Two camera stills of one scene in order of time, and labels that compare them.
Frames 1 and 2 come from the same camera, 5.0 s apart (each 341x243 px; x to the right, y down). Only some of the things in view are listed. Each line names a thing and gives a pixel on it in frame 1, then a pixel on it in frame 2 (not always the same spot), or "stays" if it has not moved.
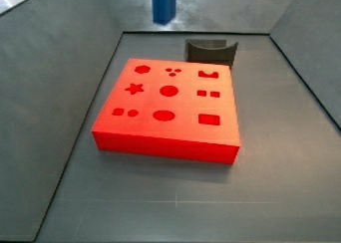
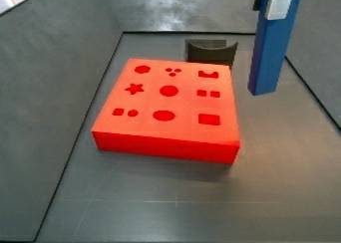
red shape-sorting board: x=171 y=109 stays
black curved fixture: x=211 y=51 stays
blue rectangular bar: x=165 y=2 -> x=271 y=45
